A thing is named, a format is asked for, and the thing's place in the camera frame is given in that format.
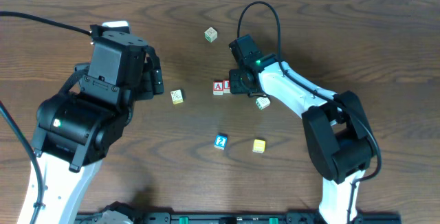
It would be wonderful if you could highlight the red letter I block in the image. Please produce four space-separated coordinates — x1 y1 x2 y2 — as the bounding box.
223 80 230 93

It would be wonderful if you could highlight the red letter A block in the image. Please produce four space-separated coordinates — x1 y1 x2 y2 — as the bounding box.
212 81 223 95

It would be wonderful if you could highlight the blue number 2 block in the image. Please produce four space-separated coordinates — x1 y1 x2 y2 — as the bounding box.
214 135 228 150

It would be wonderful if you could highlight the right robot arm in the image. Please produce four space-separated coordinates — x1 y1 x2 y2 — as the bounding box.
229 35 379 223

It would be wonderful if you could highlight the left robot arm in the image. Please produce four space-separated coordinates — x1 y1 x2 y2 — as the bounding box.
18 21 164 223

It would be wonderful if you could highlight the yellow-edged butterfly block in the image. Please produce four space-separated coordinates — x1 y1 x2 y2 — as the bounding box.
170 89 184 104

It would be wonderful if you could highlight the green-edged wooden block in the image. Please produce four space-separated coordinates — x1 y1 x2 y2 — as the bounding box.
256 97 271 110
204 27 218 43

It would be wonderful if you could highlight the far green-edged wooden block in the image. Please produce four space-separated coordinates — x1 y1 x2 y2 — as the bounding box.
204 27 218 43

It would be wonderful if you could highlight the yellow wooden block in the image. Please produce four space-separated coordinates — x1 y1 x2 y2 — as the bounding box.
252 139 266 153

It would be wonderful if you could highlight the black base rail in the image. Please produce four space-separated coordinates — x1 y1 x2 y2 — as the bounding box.
74 211 402 224

